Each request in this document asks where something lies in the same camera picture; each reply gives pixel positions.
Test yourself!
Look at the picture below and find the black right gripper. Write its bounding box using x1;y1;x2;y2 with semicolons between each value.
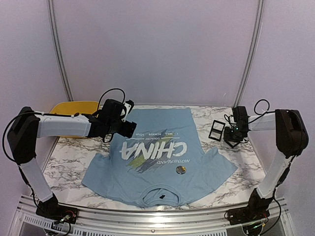
224;126;247;143

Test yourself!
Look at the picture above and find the round white brooch badge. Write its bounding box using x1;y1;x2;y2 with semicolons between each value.
176;166;187;175

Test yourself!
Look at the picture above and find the aluminium front rail frame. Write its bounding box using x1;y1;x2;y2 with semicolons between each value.
9;194;293;236

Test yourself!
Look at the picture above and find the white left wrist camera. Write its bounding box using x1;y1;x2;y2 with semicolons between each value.
120;100;134;122

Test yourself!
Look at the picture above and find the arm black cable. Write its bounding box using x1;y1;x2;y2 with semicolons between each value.
253;98;270;116
97;88;127;143

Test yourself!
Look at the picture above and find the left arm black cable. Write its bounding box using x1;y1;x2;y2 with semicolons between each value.
97;88;127;143

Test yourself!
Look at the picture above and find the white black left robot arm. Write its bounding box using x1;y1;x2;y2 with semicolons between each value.
2;99;136;219

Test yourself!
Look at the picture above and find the left aluminium corner post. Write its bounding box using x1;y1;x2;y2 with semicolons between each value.
47;0;73;101

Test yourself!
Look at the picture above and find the black brooch box base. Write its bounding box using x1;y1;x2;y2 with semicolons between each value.
208;120;225;142

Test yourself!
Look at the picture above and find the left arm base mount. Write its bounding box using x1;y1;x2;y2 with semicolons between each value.
36;205;78;224

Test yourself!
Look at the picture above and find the right aluminium corner post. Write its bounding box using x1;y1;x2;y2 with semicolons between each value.
233;0;265;107

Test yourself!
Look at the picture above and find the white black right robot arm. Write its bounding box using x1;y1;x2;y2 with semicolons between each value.
223;106;309;220

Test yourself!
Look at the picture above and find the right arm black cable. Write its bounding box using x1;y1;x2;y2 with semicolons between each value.
253;98;270;116

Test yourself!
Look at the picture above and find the aluminium corner post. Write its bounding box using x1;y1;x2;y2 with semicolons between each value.
47;0;73;101
233;0;265;107

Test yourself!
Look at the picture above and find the light blue printed t-shirt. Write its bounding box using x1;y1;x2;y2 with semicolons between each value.
82;108;237;207

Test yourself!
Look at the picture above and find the yellow plastic basket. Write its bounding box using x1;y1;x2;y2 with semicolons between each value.
50;100;99;139

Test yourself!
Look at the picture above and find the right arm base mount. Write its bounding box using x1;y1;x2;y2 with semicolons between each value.
224;207;270;225

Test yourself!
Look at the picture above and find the black brooch box lid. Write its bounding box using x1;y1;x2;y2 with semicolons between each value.
225;140;241;148

